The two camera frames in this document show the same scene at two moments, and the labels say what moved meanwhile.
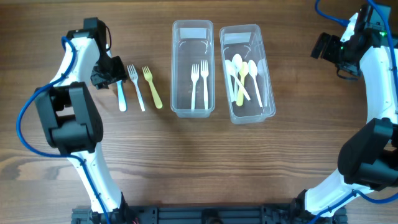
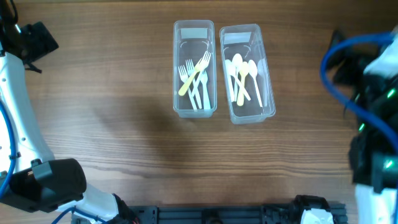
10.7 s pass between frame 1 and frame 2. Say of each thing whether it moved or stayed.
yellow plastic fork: moved
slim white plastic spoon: stayed
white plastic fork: moved
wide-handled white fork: moved
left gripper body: moved
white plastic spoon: stayed
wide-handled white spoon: stayed
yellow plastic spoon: stayed
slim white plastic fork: moved
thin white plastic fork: moved
